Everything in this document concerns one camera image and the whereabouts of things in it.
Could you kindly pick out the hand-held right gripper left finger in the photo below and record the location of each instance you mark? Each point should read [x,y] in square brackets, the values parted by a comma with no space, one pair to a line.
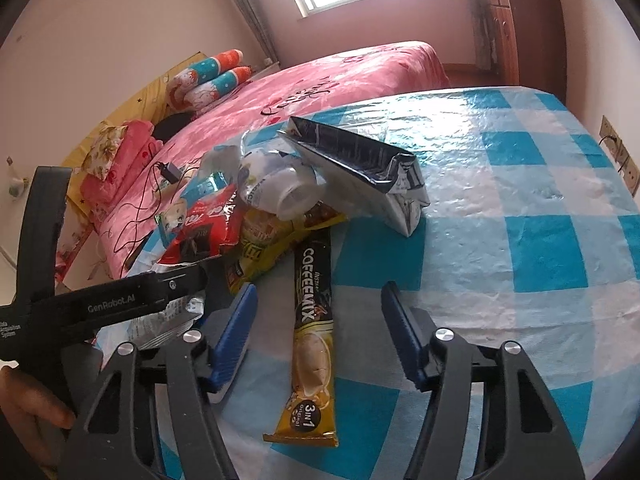
[235,330]

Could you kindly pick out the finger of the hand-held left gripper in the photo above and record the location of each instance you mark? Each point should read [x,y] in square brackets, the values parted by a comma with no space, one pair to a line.
[185,281]

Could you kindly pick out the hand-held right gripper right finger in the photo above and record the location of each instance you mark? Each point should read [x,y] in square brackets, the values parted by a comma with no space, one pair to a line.
[400,335]

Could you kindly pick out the silver foil packet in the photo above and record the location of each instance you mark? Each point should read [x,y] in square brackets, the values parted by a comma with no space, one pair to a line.
[160,327]

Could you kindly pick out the teal cartoon snack packet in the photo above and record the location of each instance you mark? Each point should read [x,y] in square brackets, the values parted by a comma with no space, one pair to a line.
[172,220]

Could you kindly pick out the red snack bag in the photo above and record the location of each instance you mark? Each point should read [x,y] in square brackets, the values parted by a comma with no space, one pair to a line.
[210,220]

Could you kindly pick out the yellow black coffee sachet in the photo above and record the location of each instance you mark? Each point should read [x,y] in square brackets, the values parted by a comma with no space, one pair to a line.
[310,320]

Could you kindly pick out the yellow snack packet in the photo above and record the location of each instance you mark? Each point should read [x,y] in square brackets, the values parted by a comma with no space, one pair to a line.
[260,255]

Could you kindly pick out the clear plastic bottle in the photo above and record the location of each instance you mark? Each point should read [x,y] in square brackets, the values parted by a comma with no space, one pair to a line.
[280,185]

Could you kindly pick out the black silver foil snack bag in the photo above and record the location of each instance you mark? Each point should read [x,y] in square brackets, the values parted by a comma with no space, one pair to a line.
[350,160]

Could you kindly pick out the person's left hand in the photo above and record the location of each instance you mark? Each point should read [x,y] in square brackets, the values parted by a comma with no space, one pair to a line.
[30,405]

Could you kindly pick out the black phone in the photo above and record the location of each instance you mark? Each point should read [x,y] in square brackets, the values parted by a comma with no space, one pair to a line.
[137,252]

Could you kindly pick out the floral pillow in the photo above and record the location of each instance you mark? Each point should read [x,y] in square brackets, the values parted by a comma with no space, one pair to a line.
[107,150]

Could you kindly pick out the black charger adapter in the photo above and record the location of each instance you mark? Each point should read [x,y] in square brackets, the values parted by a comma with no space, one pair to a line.
[170,171]

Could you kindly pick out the folded pink blanket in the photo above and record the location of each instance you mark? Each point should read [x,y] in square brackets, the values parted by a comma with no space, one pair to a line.
[137,145]

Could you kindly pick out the dark cloth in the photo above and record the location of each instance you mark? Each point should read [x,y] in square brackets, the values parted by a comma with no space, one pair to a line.
[172,125]

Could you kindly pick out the yellow headboard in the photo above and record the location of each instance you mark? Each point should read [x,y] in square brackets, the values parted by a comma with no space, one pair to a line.
[145,95]

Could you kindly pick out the blue white checked tablecloth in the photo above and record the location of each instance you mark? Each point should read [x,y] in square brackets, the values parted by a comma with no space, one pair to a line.
[500,185]

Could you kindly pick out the cartoon print bolster pillow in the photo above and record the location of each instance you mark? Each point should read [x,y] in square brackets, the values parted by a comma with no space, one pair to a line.
[215,62]
[220,86]

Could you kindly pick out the pink printed bed blanket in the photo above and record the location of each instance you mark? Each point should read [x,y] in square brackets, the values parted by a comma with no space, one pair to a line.
[325,85]

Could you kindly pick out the grey curtain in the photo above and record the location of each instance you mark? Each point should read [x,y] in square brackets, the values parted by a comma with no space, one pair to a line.
[250,10]

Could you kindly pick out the wooden cabinet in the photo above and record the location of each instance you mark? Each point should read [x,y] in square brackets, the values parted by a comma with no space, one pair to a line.
[530,25]

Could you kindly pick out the wall socket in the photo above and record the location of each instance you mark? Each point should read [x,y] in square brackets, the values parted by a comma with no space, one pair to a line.
[617,145]

